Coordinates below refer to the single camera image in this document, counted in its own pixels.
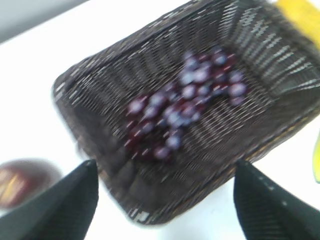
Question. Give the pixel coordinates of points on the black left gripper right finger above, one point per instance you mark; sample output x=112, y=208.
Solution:
x=266, y=211

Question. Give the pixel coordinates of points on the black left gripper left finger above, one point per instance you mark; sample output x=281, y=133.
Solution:
x=63, y=212

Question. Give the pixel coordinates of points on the purple grape bunch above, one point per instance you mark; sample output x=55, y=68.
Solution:
x=157, y=121

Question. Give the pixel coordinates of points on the dark woven wicker basket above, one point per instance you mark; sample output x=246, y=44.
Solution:
x=281, y=67

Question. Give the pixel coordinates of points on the dark red wax apple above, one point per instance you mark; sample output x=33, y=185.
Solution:
x=23, y=178

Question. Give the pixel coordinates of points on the yellow-green fruit at edge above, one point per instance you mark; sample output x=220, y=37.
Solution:
x=316, y=160

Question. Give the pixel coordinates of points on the yellow banana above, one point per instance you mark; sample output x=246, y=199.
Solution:
x=304, y=15

